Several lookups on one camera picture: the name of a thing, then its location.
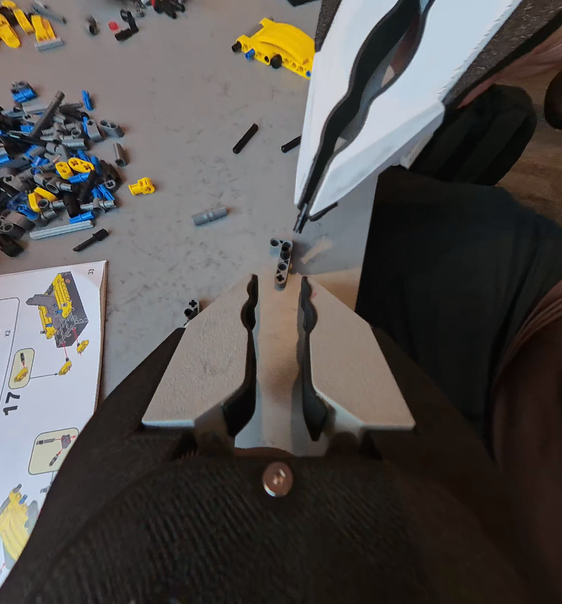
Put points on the grey axle connector tube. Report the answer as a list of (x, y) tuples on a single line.
[(209, 215)]

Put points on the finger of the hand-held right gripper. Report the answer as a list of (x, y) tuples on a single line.
[(403, 127), (337, 71)]

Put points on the black angled connector piece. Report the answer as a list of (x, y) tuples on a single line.
[(129, 28)]

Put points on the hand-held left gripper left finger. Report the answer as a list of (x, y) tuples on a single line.
[(205, 373)]

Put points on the yellow curved panel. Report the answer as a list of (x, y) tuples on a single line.
[(281, 42)]

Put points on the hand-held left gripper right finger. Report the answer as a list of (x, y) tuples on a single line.
[(356, 377)]

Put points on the grey desk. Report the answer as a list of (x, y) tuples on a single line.
[(182, 118)]

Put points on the open instruction booklet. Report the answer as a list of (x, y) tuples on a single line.
[(35, 377)]

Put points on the pile of mixed small pieces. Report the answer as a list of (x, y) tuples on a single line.
[(40, 165)]

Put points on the person's legs in black pants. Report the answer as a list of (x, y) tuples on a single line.
[(451, 283)]

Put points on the small yellow connector piece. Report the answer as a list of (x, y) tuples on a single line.
[(142, 187)]

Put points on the black axle pin with stop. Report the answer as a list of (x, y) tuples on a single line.
[(90, 240)]

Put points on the person's brown sweater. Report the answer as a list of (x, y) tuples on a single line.
[(545, 448)]

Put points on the dark grey L-shaped beam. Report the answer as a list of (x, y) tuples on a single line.
[(192, 309), (282, 264)]

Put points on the short black axle rod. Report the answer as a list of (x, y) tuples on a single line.
[(245, 138), (290, 144)]

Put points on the cluster of black pins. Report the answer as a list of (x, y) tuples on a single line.
[(167, 7)]

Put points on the pile of yellow beam pieces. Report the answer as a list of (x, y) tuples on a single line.
[(12, 28)]

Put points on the dark grey elbow piece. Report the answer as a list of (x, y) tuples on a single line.
[(92, 26)]

